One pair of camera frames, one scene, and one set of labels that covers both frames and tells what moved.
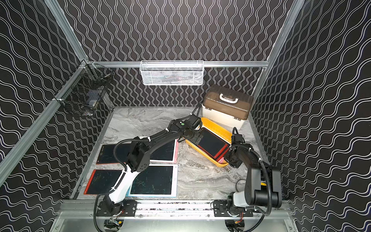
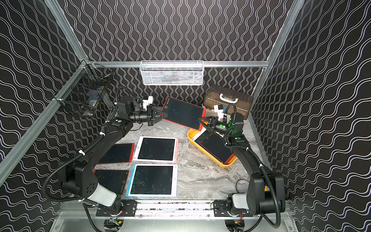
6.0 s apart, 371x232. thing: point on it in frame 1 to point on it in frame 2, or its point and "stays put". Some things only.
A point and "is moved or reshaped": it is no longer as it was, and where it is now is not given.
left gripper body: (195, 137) to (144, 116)
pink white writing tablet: (167, 153) stays put
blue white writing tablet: (158, 181) stays put
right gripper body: (232, 159) to (219, 127)
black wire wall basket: (86, 87) stays put
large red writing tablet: (101, 181) stays put
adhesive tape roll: (240, 185) stays put
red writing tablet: (213, 145) to (183, 113)
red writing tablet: (107, 156) stays put
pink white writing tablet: (222, 161) is moved or reshaped
